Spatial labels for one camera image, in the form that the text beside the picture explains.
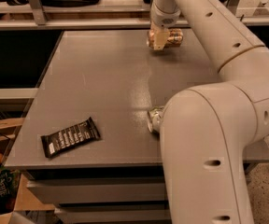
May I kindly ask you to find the black snack bar wrapper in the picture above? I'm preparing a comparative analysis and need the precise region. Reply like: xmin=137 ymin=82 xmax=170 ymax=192
xmin=41 ymin=118 xmax=101 ymax=158

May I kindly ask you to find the orange soda can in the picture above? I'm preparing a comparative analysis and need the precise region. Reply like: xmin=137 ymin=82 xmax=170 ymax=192
xmin=147 ymin=28 xmax=183 ymax=48

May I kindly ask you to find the grey drawer cabinet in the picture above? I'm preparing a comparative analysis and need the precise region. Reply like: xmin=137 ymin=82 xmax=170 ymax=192
xmin=4 ymin=28 xmax=269 ymax=224

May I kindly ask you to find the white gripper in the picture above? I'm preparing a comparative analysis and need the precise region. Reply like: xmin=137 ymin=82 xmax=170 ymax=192
xmin=149 ymin=2 xmax=180 ymax=50

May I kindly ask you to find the cardboard box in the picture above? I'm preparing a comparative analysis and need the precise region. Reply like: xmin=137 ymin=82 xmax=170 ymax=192
xmin=0 ymin=118 xmax=54 ymax=224

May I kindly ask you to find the white green soda can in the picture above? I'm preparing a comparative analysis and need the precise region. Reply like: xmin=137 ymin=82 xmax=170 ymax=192
xmin=148 ymin=106 xmax=164 ymax=133

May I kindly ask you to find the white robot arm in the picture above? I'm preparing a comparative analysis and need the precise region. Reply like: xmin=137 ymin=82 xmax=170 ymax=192
xmin=151 ymin=0 xmax=269 ymax=224

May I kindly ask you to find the metal shelf frame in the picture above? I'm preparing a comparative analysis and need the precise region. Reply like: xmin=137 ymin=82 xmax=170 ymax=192
xmin=0 ymin=0 xmax=269 ymax=31

